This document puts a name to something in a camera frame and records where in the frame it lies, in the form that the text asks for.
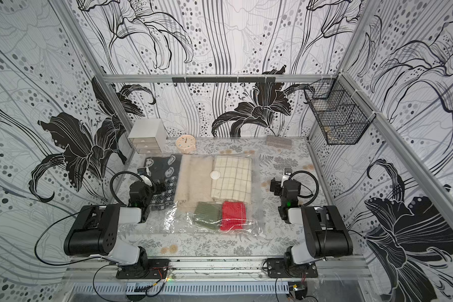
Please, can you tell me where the green knitted cloth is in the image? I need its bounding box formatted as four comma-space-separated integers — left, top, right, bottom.
193, 202, 221, 230

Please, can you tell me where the peach round alarm clock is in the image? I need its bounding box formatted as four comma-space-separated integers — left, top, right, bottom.
176, 135, 196, 154

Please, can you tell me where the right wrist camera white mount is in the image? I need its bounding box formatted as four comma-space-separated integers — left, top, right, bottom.
282, 168, 293, 181

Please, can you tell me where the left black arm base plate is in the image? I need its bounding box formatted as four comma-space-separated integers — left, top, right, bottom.
116, 259, 170, 280

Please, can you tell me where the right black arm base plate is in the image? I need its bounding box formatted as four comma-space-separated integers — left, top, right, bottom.
262, 258, 318, 279

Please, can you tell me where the white vacuum bag valve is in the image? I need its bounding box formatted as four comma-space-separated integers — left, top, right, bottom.
210, 171, 221, 180

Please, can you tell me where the red knitted cloth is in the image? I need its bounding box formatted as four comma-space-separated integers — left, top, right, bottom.
220, 201, 246, 232

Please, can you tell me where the beige fluffy scarf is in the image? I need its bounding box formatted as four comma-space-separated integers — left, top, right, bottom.
174, 155, 215, 213

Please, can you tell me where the clear plastic vacuum bag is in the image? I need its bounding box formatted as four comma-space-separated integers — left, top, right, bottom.
137, 154, 264, 236

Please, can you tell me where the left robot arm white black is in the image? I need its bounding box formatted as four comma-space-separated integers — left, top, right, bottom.
64, 181, 166, 270

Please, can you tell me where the black wall rail strip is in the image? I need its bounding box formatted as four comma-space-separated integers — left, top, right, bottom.
172, 76, 276, 83

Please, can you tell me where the grey flat sponge block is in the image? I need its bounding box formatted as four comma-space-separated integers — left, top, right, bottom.
266, 135, 293, 149

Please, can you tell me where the black wire wall basket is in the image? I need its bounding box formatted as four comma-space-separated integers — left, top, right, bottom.
303, 74, 371, 145

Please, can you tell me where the black coiled cable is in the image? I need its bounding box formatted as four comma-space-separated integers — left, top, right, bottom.
289, 169, 320, 207

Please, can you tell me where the cream checked cloth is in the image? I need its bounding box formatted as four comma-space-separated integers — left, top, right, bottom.
211, 156, 253, 205

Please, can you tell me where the white mini drawer unit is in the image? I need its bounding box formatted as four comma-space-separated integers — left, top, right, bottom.
128, 118, 167, 154

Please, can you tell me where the white cable duct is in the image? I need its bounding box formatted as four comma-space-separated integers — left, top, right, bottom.
72, 281, 289, 296

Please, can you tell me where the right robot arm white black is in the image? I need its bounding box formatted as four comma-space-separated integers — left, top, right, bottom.
270, 179, 354, 267

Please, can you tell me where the black white patterned scarf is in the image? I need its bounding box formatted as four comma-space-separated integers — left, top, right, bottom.
137, 154, 182, 211

